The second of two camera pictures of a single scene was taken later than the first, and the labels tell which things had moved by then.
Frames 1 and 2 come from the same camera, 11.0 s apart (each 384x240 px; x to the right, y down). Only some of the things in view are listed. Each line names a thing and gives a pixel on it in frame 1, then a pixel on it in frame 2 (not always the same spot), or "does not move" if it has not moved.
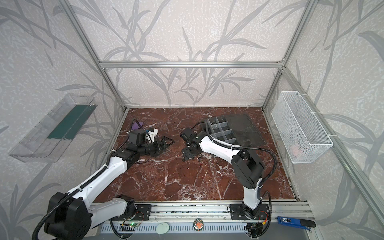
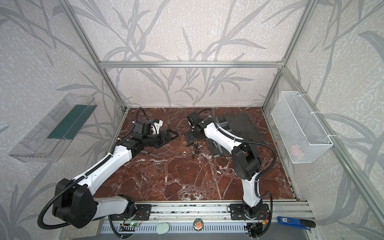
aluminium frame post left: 70,10 does not move
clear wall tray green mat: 46,141 does not move
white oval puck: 162,228 does not move
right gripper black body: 188,150 → 194,135
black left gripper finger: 157,152 → 159,140
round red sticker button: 198,224 does not move
